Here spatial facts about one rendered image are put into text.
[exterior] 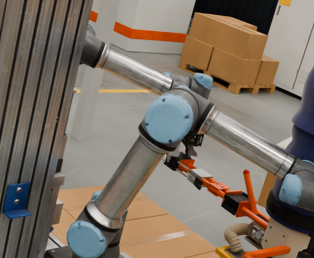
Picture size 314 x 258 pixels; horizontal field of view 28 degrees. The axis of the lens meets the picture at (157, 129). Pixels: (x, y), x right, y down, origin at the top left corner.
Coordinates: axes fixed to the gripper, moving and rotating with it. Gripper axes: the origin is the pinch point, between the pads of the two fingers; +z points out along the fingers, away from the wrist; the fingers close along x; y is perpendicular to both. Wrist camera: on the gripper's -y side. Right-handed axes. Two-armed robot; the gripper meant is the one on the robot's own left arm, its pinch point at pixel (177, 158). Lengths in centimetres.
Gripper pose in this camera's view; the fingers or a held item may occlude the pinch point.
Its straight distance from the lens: 250.7
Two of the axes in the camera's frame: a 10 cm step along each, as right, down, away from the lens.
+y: 5.7, 3.9, -7.2
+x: 7.8, 0.0, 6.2
